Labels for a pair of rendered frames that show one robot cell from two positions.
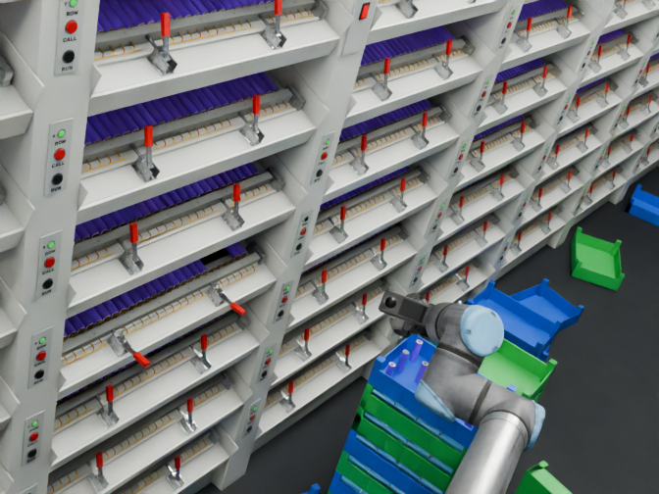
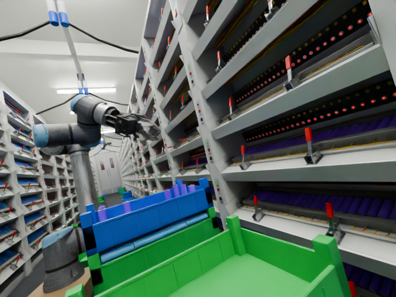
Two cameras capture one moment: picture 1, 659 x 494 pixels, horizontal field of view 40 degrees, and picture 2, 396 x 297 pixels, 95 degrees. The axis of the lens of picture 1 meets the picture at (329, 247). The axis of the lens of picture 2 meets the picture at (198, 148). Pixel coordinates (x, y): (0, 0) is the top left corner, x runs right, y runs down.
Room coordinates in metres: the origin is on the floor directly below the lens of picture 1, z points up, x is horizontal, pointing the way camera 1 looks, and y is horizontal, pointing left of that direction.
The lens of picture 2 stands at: (2.19, -0.69, 0.61)
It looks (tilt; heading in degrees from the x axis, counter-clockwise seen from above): 4 degrees up; 124
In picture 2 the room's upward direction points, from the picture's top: 13 degrees counter-clockwise
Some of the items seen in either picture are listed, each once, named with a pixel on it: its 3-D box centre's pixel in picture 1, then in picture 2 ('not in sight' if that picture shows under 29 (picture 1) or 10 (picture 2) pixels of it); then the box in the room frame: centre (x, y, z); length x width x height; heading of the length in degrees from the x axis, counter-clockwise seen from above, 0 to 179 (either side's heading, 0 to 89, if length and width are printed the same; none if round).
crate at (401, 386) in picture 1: (441, 384); (148, 205); (1.75, -0.36, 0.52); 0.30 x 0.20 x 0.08; 64
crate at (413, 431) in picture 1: (431, 408); (154, 234); (1.75, -0.36, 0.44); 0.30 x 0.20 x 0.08; 64
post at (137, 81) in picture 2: not in sight; (157, 147); (0.57, 0.85, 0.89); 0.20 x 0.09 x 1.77; 60
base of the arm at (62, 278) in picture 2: not in sight; (63, 271); (0.86, -0.33, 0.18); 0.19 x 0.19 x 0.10
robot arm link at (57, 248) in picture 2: not in sight; (61, 246); (0.86, -0.31, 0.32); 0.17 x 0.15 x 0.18; 73
